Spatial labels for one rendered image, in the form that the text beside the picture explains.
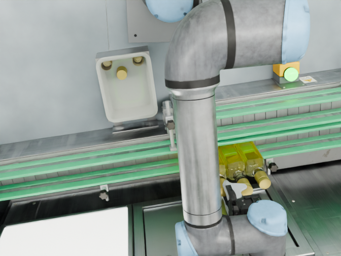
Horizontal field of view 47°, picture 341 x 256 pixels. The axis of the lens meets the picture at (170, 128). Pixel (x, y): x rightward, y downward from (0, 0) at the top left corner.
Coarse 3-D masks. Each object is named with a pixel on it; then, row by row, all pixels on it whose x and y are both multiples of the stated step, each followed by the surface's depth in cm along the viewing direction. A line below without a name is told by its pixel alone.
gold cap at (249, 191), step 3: (240, 180) 109; (243, 180) 108; (246, 180) 108; (246, 183) 107; (249, 183) 107; (249, 186) 106; (246, 189) 106; (249, 189) 106; (252, 189) 106; (243, 192) 106; (246, 192) 106; (249, 192) 106; (252, 192) 106; (243, 195) 107; (246, 195) 107
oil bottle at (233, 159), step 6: (234, 144) 125; (222, 150) 123; (228, 150) 122; (234, 150) 122; (222, 156) 121; (228, 156) 119; (234, 156) 118; (240, 156) 118; (228, 162) 116; (234, 162) 116; (240, 162) 115; (228, 168) 115; (234, 168) 114; (240, 168) 114; (228, 174) 116
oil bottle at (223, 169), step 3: (219, 153) 122; (219, 156) 120; (219, 159) 118; (222, 159) 118; (219, 162) 117; (222, 162) 117; (219, 165) 116; (222, 165) 115; (225, 165) 116; (219, 168) 114; (222, 168) 114; (225, 168) 115; (222, 171) 114; (225, 171) 115; (222, 174) 114; (225, 174) 115; (225, 177) 115
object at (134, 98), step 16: (96, 64) 122; (112, 64) 130; (128, 64) 130; (144, 64) 131; (112, 80) 132; (128, 80) 132; (144, 80) 133; (112, 96) 134; (128, 96) 135; (144, 96) 136; (112, 112) 134; (128, 112) 134; (144, 112) 133
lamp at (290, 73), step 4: (288, 68) 130; (292, 68) 129; (284, 72) 131; (288, 72) 129; (292, 72) 129; (296, 72) 129; (284, 76) 131; (288, 76) 129; (292, 76) 129; (296, 76) 129; (288, 80) 130; (292, 80) 130
